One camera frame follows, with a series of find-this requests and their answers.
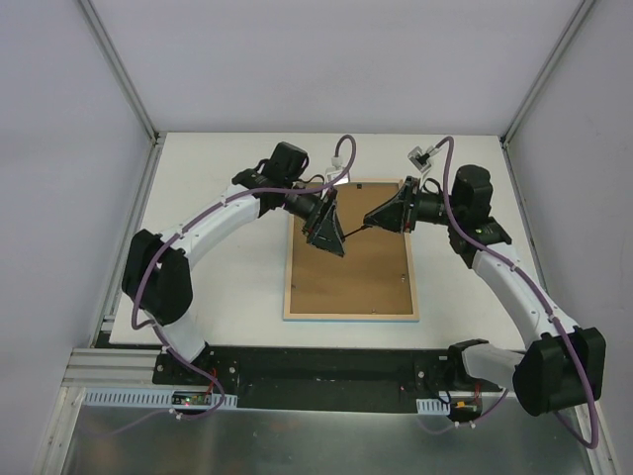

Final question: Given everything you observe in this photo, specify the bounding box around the red handled screwdriver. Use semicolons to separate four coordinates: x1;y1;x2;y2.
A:
343;225;371;239

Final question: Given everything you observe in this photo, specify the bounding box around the blue wooden picture frame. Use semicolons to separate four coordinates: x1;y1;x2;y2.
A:
282;177;421;323

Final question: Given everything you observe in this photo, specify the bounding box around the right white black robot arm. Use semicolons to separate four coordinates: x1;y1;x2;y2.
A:
363;164;606;416

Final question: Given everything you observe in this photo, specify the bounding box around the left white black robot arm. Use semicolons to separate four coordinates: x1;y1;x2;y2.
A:
122;142;352;385

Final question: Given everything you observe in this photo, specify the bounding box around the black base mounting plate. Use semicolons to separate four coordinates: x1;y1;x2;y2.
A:
150;345;505;411

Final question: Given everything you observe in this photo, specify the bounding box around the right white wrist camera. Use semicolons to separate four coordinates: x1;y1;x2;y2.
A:
407;146;438;173

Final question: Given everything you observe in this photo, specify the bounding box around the brown fibreboard frame backing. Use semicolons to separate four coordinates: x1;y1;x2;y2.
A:
289;182;414;316

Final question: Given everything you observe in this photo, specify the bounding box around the right aluminium corner post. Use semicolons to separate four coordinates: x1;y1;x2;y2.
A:
499;0;598;149

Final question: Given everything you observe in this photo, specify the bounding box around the aluminium corner post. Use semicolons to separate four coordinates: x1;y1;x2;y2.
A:
499;0;598;149
75;0;159;143

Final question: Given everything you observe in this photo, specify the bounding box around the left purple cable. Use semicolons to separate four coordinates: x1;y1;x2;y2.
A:
103;135;358;439

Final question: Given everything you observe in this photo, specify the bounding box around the purple cable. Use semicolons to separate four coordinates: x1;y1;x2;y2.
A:
103;135;358;439
417;137;602;451

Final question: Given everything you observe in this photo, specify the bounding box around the right grey cable duct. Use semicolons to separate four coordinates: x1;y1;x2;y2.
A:
415;399;451;417

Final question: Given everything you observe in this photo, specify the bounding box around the grey cable duct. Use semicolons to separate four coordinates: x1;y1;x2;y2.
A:
415;399;451;417
83;388;237;411

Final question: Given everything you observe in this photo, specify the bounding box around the left grey cable duct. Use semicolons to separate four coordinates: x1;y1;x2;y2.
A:
83;388;237;411

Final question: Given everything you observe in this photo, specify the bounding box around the aluminium front rail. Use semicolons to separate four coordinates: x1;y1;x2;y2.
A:
61;347;599;397

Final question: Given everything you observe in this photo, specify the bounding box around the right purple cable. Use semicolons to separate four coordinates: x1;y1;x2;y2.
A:
417;137;602;451

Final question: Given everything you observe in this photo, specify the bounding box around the left aluminium corner post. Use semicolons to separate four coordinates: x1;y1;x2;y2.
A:
75;0;159;143

